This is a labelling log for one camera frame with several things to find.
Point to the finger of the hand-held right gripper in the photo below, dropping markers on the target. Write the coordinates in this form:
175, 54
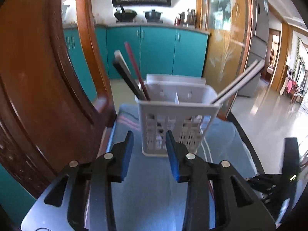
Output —
267, 185

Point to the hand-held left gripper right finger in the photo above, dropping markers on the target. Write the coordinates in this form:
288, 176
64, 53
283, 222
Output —
172, 158

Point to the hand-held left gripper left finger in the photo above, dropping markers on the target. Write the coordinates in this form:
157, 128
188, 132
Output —
127, 156

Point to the white plastic utensil basket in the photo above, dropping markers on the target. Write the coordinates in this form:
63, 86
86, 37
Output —
178, 110

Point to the black chopstick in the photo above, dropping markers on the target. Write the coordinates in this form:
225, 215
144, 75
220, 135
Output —
125, 77

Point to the red chopstick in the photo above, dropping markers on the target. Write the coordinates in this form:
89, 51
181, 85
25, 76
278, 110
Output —
134, 67

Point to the beige chopstick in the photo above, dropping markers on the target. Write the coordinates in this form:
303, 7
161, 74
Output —
121, 58

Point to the blue striped cloth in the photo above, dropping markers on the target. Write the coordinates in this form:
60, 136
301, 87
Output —
149, 197

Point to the wooden chair with pink cloth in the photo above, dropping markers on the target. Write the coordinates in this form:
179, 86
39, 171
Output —
293, 89

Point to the green hanging vine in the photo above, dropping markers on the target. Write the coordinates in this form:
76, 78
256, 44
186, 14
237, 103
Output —
298, 57

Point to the teal lower kitchen cabinets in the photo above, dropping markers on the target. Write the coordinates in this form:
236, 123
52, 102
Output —
158, 53

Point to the carved wooden chair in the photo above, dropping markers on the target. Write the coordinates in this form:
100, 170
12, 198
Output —
28, 77

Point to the etched glass sliding door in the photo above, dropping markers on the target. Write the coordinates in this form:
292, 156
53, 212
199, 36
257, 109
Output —
226, 41

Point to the grey refrigerator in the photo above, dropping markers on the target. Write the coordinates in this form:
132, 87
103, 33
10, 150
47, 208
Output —
258, 28

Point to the black gas stove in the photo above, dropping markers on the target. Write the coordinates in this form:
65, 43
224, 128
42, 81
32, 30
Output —
142, 21

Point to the red bottle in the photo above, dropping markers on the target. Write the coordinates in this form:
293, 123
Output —
177, 21

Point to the black wok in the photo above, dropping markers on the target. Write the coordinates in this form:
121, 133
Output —
126, 15

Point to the stainless steel pot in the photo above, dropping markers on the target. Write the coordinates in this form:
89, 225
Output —
189, 16

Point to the black cooking pot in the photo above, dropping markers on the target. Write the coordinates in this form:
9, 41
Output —
152, 15

